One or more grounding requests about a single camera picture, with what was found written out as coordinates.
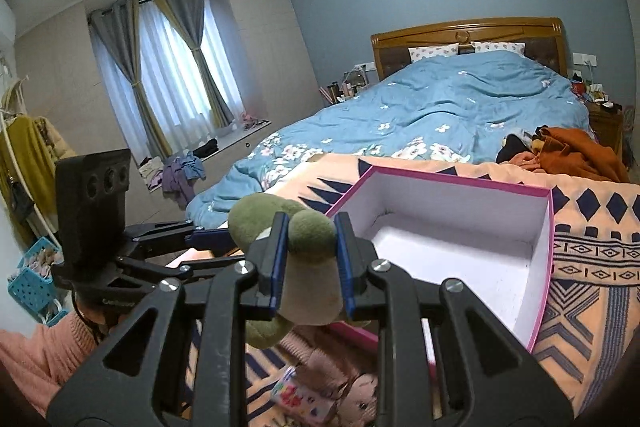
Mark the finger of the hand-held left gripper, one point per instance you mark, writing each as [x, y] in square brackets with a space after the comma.
[200, 268]
[210, 239]

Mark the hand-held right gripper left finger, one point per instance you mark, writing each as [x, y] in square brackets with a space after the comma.
[272, 269]

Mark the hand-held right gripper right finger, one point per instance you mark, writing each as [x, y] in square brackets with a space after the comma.
[346, 269]

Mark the green plush toy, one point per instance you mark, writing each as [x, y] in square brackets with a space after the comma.
[306, 232]

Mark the pink cardboard box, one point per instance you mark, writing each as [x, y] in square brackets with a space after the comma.
[450, 217]

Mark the pink knitted plush doll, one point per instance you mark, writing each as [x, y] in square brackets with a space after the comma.
[362, 399]

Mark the person's left forearm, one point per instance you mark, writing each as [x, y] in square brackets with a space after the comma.
[35, 352]

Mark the purple blue clothes pile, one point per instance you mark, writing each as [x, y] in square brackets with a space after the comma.
[182, 174]

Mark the yellow hanging garment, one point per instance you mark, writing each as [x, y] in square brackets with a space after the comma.
[25, 157]

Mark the blue plastic basket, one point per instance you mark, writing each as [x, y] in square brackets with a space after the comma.
[32, 287]

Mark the black garment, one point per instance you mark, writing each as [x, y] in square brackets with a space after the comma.
[206, 148]

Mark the floral printed packet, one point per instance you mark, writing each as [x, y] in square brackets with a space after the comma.
[300, 394]

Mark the grey yellow curtain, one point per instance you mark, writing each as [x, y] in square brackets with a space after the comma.
[125, 67]
[197, 37]

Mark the white sheer curtain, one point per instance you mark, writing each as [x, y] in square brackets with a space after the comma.
[170, 72]

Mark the cluttered bedside table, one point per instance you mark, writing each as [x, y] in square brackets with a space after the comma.
[345, 87]

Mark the blue floral duvet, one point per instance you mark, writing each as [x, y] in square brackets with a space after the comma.
[440, 107]

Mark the white power strip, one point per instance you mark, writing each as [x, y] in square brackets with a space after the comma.
[365, 67]

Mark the wooden bed headboard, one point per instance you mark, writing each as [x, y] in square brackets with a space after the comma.
[400, 57]

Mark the white floral pillow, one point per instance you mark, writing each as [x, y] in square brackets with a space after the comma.
[432, 52]
[497, 48]

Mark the orange blue patterned blanket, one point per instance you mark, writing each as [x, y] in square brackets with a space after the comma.
[590, 267]

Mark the orange brown garment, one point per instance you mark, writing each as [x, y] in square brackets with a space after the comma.
[580, 152]

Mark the wooden bedside table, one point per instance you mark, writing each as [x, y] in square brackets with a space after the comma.
[605, 127]

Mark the white wall socket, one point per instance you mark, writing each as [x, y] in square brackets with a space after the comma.
[584, 59]

